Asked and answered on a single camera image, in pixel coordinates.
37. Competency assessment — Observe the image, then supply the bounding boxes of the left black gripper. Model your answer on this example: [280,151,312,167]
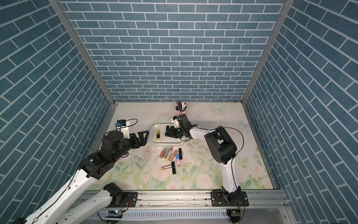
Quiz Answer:
[110,130,150,163]

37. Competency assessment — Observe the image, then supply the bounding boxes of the white plastic storage box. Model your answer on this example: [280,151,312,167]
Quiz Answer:
[149,123,186,146]

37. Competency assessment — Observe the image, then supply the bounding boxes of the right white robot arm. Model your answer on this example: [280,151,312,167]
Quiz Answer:
[165,114,249,207]

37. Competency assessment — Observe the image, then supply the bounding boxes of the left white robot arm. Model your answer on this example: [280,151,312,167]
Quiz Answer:
[14,130,149,224]

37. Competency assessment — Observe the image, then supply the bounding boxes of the tan lipstick tube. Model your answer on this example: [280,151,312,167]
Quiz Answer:
[169,149,178,161]

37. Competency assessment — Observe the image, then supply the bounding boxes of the blue pink lipstick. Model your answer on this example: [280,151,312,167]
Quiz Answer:
[176,154,181,167]

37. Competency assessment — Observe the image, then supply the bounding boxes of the silver gold lipstick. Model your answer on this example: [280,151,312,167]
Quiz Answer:
[161,164,172,170]

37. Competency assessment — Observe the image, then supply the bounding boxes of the black lipstick front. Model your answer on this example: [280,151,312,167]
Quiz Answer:
[171,161,176,175]

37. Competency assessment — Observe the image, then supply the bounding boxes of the silver lip gloss tube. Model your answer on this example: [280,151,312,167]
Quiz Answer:
[163,147,170,159]

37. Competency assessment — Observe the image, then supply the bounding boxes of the pink pen cup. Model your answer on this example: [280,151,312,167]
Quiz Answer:
[174,110,188,116]

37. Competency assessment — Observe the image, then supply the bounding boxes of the pink lip gloss tube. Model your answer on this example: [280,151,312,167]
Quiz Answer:
[166,147,173,160]

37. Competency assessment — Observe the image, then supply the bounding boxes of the red lip gloss tube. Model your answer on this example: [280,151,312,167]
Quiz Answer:
[159,147,166,158]

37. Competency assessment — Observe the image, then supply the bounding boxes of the pens in cup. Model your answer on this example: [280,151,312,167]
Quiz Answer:
[175,101,188,113]

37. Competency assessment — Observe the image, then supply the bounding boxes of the floral table mat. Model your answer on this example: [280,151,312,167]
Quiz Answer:
[91,102,273,190]

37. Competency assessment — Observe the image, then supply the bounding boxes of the left green circuit board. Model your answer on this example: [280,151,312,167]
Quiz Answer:
[105,210,123,220]

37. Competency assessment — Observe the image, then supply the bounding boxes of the green circuit board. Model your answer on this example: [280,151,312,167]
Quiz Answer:
[227,210,241,223]
[105,210,123,220]

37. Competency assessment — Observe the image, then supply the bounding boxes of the right green circuit board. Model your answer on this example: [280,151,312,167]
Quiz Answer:
[227,210,241,223]

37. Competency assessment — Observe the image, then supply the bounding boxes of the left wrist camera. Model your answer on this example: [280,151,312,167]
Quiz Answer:
[116,119,130,139]

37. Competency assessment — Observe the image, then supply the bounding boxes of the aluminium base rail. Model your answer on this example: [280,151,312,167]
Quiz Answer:
[72,189,289,211]

